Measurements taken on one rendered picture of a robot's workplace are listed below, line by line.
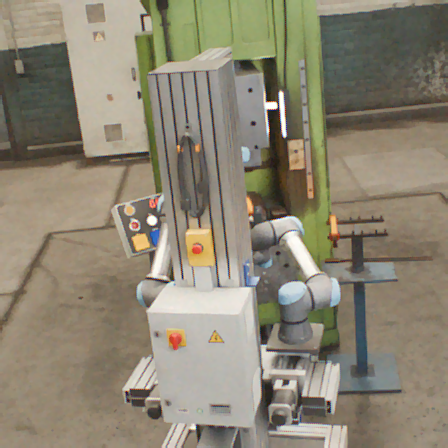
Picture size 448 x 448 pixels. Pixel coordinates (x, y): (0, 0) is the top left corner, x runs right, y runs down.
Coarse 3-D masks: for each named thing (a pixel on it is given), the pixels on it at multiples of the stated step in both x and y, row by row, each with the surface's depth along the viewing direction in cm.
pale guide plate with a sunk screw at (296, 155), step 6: (288, 144) 420; (294, 144) 420; (300, 144) 420; (288, 150) 421; (294, 150) 422; (300, 150) 421; (288, 156) 423; (294, 156) 422; (300, 156) 423; (294, 162) 423; (300, 162) 424; (294, 168) 425; (300, 168) 425
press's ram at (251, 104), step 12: (240, 72) 404; (252, 72) 400; (240, 84) 394; (252, 84) 394; (240, 96) 396; (252, 96) 397; (264, 96) 397; (240, 108) 398; (252, 108) 399; (264, 108) 399; (240, 120) 400; (252, 120) 401; (264, 120) 401; (240, 132) 402; (252, 132) 403; (264, 132) 404; (252, 144) 405; (264, 144) 406
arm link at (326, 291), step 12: (276, 228) 342; (288, 228) 342; (300, 228) 345; (276, 240) 343; (288, 240) 339; (300, 240) 339; (288, 252) 337; (300, 252) 332; (300, 264) 328; (312, 264) 327; (312, 276) 320; (324, 276) 320; (312, 288) 314; (324, 288) 314; (336, 288) 315; (324, 300) 313; (336, 300) 315
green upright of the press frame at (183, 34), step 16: (176, 0) 390; (192, 0) 391; (160, 16) 392; (176, 16) 393; (192, 16) 393; (160, 32) 395; (176, 32) 395; (192, 32) 397; (160, 48) 397; (176, 48) 398; (192, 48) 399; (160, 64) 400
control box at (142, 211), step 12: (132, 204) 396; (144, 204) 398; (156, 204) 401; (120, 216) 391; (132, 216) 394; (144, 216) 396; (156, 216) 399; (120, 228) 393; (144, 228) 395; (156, 228) 397; (132, 240) 390; (132, 252) 389; (144, 252) 393
